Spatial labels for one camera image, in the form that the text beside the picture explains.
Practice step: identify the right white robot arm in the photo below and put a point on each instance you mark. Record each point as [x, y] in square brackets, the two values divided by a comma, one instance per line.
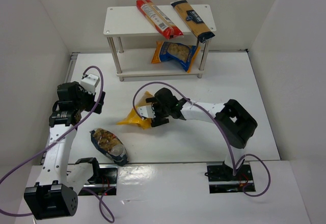
[236, 125]

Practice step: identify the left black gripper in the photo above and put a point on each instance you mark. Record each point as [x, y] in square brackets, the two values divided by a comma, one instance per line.
[96, 102]

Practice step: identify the dark mixed pasta bag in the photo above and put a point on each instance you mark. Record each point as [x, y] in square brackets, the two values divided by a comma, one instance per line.
[109, 145]

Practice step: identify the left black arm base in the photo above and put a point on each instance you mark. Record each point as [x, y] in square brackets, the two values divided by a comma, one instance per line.
[105, 184]

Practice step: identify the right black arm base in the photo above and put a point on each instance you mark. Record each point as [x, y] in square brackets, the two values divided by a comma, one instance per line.
[221, 180]

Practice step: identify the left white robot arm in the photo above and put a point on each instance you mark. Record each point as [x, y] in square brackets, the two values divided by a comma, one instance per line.
[55, 193]

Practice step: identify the yellow macaroni bag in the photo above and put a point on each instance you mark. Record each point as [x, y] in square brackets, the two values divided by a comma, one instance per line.
[133, 119]

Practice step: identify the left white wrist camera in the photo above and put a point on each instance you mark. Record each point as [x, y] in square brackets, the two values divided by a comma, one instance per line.
[89, 82]

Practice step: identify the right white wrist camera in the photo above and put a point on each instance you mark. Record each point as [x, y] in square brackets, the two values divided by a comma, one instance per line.
[146, 111]

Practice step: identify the red spaghetti package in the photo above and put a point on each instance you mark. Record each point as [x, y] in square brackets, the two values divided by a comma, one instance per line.
[158, 19]

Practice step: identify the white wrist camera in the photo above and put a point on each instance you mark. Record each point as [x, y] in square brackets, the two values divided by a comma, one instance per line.
[146, 111]
[89, 82]

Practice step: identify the tan and blue spaghetti package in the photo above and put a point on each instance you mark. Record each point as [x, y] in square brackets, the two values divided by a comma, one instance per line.
[193, 21]

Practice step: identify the white two-tier shelf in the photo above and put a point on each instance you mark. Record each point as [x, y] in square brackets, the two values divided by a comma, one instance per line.
[132, 40]

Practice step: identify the blue yellow pasta bag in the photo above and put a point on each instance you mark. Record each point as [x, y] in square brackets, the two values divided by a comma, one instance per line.
[185, 55]

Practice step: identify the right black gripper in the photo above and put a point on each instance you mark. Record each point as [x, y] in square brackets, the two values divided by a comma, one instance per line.
[155, 111]

